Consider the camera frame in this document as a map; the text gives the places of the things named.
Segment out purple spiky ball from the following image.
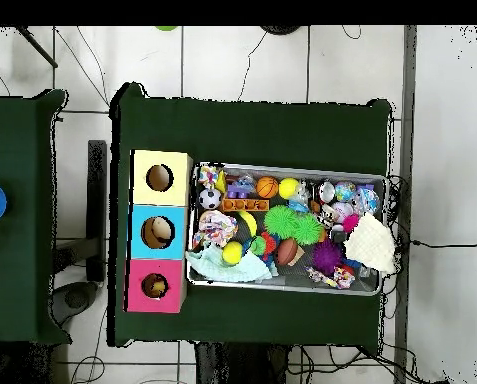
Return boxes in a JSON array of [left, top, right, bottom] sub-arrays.
[[312, 239, 345, 276]]

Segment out green spiky ball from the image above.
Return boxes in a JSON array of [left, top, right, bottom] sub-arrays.
[[263, 204, 299, 241], [292, 213, 325, 247]]

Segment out clear mesh bin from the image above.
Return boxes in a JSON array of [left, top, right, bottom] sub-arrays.
[[188, 163, 387, 297]]

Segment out cream yellow cloth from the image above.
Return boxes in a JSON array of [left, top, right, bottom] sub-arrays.
[[344, 212, 399, 276]]

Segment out black floor cable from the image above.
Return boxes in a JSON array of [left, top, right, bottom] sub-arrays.
[[409, 238, 477, 249]]

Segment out bright orange mini basketball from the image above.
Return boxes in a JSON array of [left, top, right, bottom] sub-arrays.
[[256, 175, 279, 200]]

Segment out yellow ball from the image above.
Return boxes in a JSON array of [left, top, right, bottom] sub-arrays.
[[221, 241, 245, 266], [278, 177, 301, 201]]

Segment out wooden box with three holes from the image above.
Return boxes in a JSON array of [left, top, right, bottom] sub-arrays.
[[125, 149, 195, 314]]

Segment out colourful patterned fabric toy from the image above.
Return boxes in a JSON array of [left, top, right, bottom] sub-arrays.
[[193, 210, 239, 249]]

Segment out mint green cloth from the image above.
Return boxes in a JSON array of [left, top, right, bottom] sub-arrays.
[[185, 243, 274, 284]]

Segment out orange yellow plastic toy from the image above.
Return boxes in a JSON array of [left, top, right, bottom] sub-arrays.
[[221, 198, 271, 213]]

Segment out small soccer ball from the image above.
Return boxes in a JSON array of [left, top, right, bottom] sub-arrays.
[[198, 187, 223, 211]]

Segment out yellow plush toy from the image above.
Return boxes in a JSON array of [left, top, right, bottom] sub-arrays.
[[145, 277, 166, 297]]

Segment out brown toy football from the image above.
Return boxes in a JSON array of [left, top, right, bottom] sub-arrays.
[[274, 238, 301, 267]]

